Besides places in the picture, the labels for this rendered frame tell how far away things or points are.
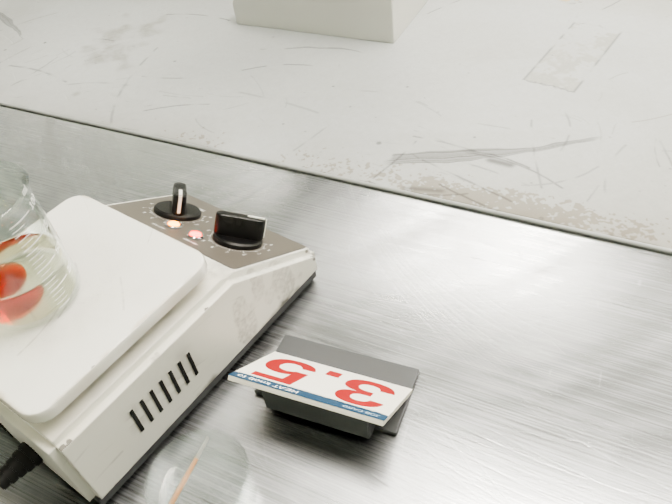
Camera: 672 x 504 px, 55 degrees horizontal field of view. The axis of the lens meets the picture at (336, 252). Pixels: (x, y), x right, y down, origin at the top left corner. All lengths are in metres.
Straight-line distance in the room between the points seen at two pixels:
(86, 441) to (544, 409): 0.24
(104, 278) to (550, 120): 0.39
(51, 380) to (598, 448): 0.28
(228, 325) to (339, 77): 0.35
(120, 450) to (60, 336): 0.07
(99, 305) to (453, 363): 0.21
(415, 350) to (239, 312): 0.11
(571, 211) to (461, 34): 0.29
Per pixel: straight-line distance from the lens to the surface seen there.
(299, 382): 0.37
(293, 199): 0.52
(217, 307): 0.37
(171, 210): 0.45
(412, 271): 0.45
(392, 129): 0.58
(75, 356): 0.34
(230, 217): 0.41
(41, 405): 0.33
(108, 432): 0.36
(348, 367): 0.40
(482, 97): 0.62
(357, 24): 0.72
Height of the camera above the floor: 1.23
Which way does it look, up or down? 45 degrees down
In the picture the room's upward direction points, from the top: 9 degrees counter-clockwise
